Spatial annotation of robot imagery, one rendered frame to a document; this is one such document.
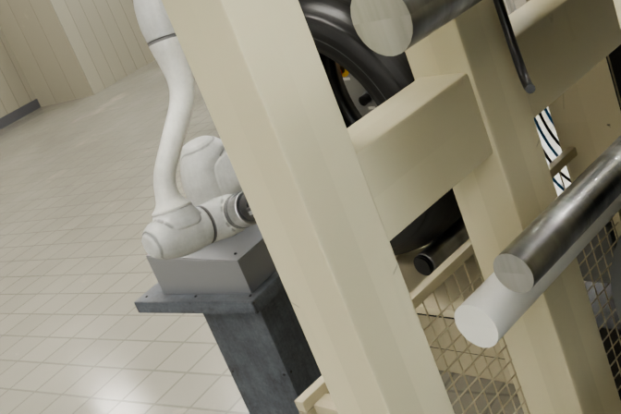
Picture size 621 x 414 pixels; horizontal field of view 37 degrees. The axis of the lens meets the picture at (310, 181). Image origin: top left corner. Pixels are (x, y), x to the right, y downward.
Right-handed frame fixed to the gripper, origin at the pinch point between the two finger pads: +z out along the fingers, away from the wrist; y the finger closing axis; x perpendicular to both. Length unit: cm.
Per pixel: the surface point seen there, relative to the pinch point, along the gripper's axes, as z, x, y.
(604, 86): 72, 6, 19
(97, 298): -295, 32, 64
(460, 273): 32.7, 29.0, 1.0
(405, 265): 16.9, 25.1, 2.3
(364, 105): -33, -3, 60
